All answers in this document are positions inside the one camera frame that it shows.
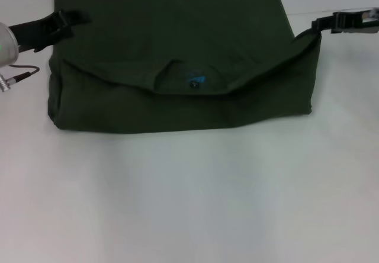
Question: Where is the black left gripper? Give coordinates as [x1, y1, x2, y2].
[8, 9, 92, 54]

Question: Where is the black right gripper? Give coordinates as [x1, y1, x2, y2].
[310, 7, 379, 35]

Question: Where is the dark green FREE t-shirt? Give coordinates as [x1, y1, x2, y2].
[47, 0, 323, 134]

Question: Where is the dark left wrist camera cable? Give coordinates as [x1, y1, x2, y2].
[0, 64, 41, 84]

